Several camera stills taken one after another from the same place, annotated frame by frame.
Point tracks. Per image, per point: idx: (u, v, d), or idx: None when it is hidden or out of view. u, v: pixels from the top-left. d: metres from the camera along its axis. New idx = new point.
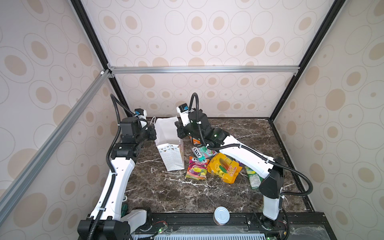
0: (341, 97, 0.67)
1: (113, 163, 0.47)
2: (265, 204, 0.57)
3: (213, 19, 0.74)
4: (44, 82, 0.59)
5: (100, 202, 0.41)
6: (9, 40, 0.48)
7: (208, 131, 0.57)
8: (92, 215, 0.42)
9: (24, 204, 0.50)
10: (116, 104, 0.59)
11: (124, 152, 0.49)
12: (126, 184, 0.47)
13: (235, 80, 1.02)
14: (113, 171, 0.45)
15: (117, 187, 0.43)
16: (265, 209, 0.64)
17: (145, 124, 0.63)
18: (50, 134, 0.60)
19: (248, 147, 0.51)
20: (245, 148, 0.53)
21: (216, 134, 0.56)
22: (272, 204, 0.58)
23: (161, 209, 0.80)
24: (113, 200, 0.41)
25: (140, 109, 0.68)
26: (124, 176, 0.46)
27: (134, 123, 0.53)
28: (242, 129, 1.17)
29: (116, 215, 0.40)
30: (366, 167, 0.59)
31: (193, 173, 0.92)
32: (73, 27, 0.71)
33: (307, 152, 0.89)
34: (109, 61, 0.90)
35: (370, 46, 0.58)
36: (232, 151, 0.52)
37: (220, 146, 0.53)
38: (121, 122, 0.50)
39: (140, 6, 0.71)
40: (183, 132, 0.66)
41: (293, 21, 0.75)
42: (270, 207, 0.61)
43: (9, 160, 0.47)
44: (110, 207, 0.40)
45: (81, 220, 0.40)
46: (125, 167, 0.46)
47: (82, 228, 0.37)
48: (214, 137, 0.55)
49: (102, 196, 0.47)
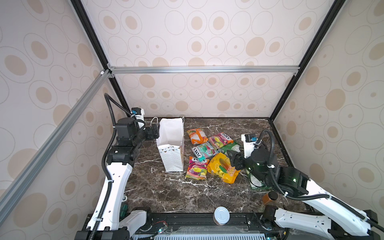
0: (340, 97, 0.67)
1: (109, 169, 0.45)
2: (296, 222, 0.58)
3: (213, 19, 0.74)
4: (44, 82, 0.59)
5: (97, 212, 0.39)
6: (9, 40, 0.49)
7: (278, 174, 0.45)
8: (89, 225, 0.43)
9: (24, 204, 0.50)
10: (109, 102, 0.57)
11: (120, 156, 0.47)
12: (123, 190, 0.45)
13: (235, 80, 1.02)
14: (109, 178, 0.43)
15: (114, 195, 0.41)
16: (288, 220, 0.61)
17: (143, 125, 0.60)
18: (49, 136, 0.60)
19: (340, 201, 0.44)
20: (335, 200, 0.43)
21: (295, 178, 0.45)
22: (300, 227, 0.57)
23: (161, 209, 0.80)
24: (110, 209, 0.40)
25: (137, 109, 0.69)
26: (121, 182, 0.44)
27: (129, 125, 0.50)
28: (242, 129, 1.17)
29: (114, 225, 0.39)
30: (367, 168, 0.59)
31: (193, 173, 0.92)
32: (73, 27, 0.71)
33: (307, 152, 0.89)
34: (109, 61, 0.90)
35: (370, 47, 0.58)
36: (318, 203, 0.42)
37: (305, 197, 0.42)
38: (116, 125, 0.47)
39: (140, 6, 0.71)
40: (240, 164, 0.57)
41: (293, 21, 0.75)
42: (292, 225, 0.59)
43: (9, 160, 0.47)
44: (107, 217, 0.39)
45: (78, 231, 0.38)
46: (122, 174, 0.44)
47: (79, 237, 0.36)
48: (294, 183, 0.44)
49: (98, 205, 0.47)
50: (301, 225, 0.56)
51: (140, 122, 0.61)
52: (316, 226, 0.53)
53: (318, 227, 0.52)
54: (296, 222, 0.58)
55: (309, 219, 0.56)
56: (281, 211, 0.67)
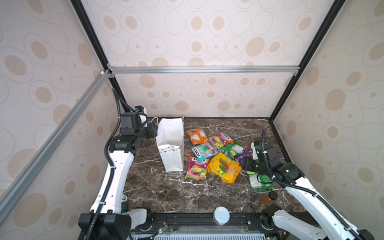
0: (340, 96, 0.67)
1: (112, 156, 0.46)
2: (291, 224, 0.58)
3: (213, 19, 0.74)
4: (44, 82, 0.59)
5: (100, 196, 0.40)
6: (9, 40, 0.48)
7: (274, 163, 0.55)
8: (92, 208, 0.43)
9: (24, 205, 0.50)
10: (118, 100, 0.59)
11: (122, 145, 0.48)
12: (125, 177, 0.46)
13: (234, 80, 1.02)
14: (111, 165, 0.44)
15: (116, 181, 0.42)
16: (284, 220, 0.61)
17: (145, 119, 0.64)
18: (49, 135, 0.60)
19: (325, 202, 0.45)
20: (320, 200, 0.45)
21: (288, 169, 0.52)
22: (295, 233, 0.56)
23: (161, 209, 0.80)
24: (113, 194, 0.41)
25: (141, 106, 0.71)
26: (123, 169, 0.45)
27: (134, 117, 0.53)
28: (242, 129, 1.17)
29: (116, 208, 0.40)
30: (367, 168, 0.59)
31: (193, 173, 0.92)
32: (73, 27, 0.71)
33: (307, 152, 0.89)
34: (109, 61, 0.90)
35: (370, 47, 0.58)
36: (301, 195, 0.47)
37: (290, 184, 0.48)
38: (121, 115, 0.50)
39: (140, 6, 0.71)
40: (250, 166, 0.68)
41: (293, 21, 0.75)
42: (287, 227, 0.59)
43: (9, 160, 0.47)
44: (110, 201, 0.40)
45: (81, 214, 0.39)
46: (124, 161, 0.45)
47: (83, 221, 0.37)
48: (284, 172, 0.51)
49: (101, 190, 0.41)
50: (296, 230, 0.55)
51: (143, 116, 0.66)
52: (309, 233, 0.52)
53: (309, 234, 0.51)
54: (292, 225, 0.57)
55: (306, 226, 0.55)
56: (281, 212, 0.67)
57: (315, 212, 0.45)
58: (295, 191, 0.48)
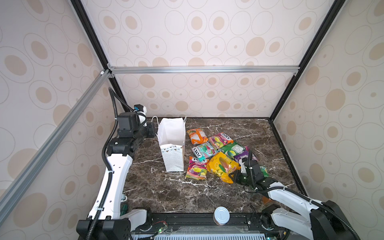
0: (340, 97, 0.67)
1: (110, 160, 0.45)
2: (287, 219, 0.58)
3: (213, 19, 0.74)
4: (44, 82, 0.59)
5: (98, 202, 0.40)
6: (9, 40, 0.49)
7: (259, 176, 0.69)
8: (90, 214, 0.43)
9: (24, 204, 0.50)
10: (114, 99, 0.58)
11: (120, 147, 0.46)
12: (124, 181, 0.45)
13: (235, 80, 1.02)
14: (109, 169, 0.43)
15: (114, 186, 0.41)
16: (283, 215, 0.61)
17: (144, 119, 0.62)
18: (49, 136, 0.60)
19: (292, 190, 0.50)
20: (289, 191, 0.56)
21: (266, 180, 0.66)
22: (294, 228, 0.55)
23: (161, 209, 0.80)
24: (111, 199, 0.40)
25: (140, 106, 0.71)
26: (121, 174, 0.44)
27: (131, 118, 0.51)
28: (242, 129, 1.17)
29: (115, 214, 0.39)
30: (366, 167, 0.59)
31: (193, 173, 0.92)
32: (73, 27, 0.71)
33: (307, 152, 0.89)
34: (109, 61, 0.90)
35: (370, 46, 0.58)
36: (277, 195, 0.58)
37: (267, 189, 0.62)
38: (118, 116, 0.48)
39: (140, 6, 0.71)
40: (237, 178, 0.79)
41: (293, 21, 0.75)
42: (288, 223, 0.58)
43: (9, 160, 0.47)
44: (109, 207, 0.39)
45: (79, 220, 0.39)
46: (122, 165, 0.44)
47: (81, 227, 0.36)
48: (263, 183, 0.65)
49: (99, 195, 0.40)
50: (294, 224, 0.55)
51: (142, 116, 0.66)
52: (303, 224, 0.52)
53: (304, 224, 0.52)
54: (286, 218, 0.59)
55: (298, 219, 0.56)
56: (279, 210, 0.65)
57: (289, 203, 0.54)
58: (273, 193, 0.60)
